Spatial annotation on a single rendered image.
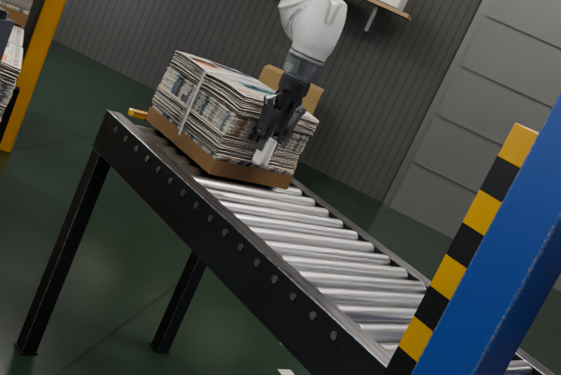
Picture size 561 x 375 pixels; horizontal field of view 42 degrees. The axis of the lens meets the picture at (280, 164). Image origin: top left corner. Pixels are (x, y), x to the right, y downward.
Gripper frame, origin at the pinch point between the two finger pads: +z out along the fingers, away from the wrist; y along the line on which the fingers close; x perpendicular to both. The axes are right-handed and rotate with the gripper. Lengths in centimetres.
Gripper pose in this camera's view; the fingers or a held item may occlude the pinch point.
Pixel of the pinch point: (264, 151)
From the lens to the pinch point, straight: 184.1
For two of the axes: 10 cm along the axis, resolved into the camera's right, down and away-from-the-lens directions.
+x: 5.7, 4.3, -7.0
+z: -4.0, 8.9, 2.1
